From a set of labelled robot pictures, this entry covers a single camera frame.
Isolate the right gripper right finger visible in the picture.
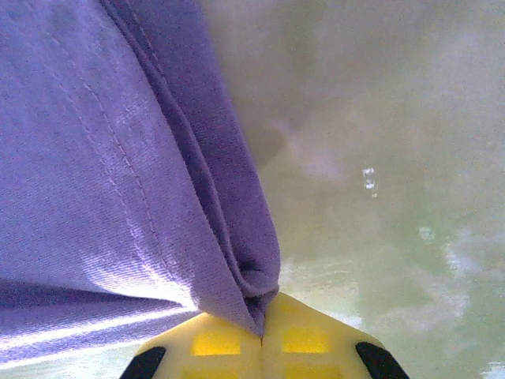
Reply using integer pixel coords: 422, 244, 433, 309
260, 291, 411, 379

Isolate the purple t-shirt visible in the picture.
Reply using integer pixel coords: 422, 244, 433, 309
0, 0, 282, 368

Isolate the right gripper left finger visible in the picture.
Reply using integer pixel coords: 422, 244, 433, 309
120, 312, 264, 379

